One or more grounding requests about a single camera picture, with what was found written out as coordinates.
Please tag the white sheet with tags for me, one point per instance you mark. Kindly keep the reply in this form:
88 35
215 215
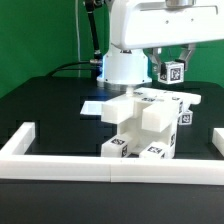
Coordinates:
92 108

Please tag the white tagged cube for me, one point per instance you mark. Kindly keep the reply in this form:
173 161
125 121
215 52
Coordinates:
186 118
171 73

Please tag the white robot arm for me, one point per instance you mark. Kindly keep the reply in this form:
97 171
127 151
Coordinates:
122 68

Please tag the white chair back frame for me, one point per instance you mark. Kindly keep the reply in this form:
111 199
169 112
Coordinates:
155 108

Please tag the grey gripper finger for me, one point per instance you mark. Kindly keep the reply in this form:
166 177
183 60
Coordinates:
154 55
186 54

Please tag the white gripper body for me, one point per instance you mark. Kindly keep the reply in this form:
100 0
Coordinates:
139 24

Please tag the white U-shaped fence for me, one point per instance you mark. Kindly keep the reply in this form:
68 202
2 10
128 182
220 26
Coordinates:
15 163

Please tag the white chair seat part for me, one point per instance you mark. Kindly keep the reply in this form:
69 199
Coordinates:
142 138

